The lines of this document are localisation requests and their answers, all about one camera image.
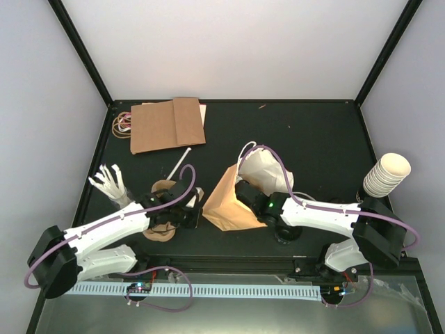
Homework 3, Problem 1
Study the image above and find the cardboard cup carrier stack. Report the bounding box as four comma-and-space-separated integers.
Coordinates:
144, 179, 178, 241

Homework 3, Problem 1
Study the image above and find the yellow paper takeout bag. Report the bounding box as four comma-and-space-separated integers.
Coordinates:
202, 141, 294, 232

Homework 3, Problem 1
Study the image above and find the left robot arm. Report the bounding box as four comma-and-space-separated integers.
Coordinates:
27, 180, 204, 299

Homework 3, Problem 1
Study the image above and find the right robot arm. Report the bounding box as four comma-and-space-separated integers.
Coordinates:
235, 181, 406, 284

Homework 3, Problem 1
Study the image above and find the white wrapped straw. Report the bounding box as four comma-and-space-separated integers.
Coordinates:
166, 147, 192, 180

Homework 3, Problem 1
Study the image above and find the cup of wrapped straws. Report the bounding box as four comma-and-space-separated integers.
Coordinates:
88, 164, 134, 209

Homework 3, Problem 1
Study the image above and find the brown flat paper bag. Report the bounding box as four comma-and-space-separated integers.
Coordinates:
112, 97, 207, 154

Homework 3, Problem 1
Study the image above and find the stack of paper cups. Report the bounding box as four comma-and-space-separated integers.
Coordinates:
356, 153, 412, 202

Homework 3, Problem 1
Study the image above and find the white slotted cable duct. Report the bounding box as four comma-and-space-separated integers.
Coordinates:
67, 281, 321, 301

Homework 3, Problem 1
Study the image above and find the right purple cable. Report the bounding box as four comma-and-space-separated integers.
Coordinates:
239, 144, 421, 253

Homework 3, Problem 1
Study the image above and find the black frame post left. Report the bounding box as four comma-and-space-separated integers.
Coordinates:
48, 0, 113, 107

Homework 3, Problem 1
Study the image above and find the black frame post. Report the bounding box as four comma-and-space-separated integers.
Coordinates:
48, 0, 113, 107
355, 0, 423, 107

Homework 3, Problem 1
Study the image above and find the black frame post right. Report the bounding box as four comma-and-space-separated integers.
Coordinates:
355, 0, 423, 107

